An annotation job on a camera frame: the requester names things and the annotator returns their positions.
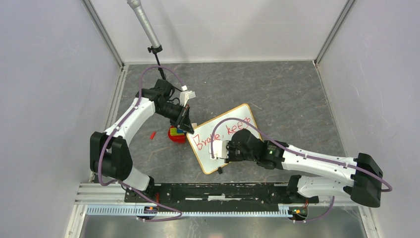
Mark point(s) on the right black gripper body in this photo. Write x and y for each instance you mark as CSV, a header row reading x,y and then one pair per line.
x,y
235,154

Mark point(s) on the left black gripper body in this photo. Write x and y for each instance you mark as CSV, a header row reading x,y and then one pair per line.
x,y
172,112

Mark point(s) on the yellow framed whiteboard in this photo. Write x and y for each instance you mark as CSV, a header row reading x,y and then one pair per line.
x,y
200,139

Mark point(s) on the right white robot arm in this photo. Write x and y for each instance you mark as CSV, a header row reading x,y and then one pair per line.
x,y
358,178

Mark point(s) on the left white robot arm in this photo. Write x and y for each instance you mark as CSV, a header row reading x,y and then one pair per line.
x,y
109,150

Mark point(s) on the green toy brick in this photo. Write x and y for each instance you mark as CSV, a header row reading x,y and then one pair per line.
x,y
173,132

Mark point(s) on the red toy plate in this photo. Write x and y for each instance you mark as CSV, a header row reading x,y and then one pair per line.
x,y
180,138

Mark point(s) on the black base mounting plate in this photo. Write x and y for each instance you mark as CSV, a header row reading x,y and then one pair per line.
x,y
226,197

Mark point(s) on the silver microphone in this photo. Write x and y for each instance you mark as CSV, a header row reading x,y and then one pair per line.
x,y
137,7

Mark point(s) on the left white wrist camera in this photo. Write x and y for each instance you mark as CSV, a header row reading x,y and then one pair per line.
x,y
186,95

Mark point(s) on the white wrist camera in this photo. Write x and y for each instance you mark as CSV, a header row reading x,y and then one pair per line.
x,y
186,95
218,150

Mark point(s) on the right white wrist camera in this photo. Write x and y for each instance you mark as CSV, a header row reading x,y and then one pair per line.
x,y
218,150

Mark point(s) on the slotted cable duct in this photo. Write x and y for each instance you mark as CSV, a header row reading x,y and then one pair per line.
x,y
154,211

